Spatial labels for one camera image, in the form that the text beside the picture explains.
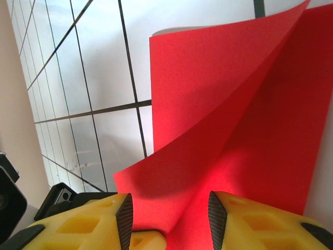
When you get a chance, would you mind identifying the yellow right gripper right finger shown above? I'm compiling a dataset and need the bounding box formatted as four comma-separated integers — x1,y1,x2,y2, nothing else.
208,191,333,250

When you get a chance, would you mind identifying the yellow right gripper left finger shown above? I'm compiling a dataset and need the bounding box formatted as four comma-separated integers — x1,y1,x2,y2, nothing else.
0,192,134,250

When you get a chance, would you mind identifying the red paper sheet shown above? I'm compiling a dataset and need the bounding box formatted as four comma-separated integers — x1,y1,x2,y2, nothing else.
113,0,333,250

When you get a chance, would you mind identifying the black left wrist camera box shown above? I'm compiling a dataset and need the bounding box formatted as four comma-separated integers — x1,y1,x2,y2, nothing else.
0,150,29,231

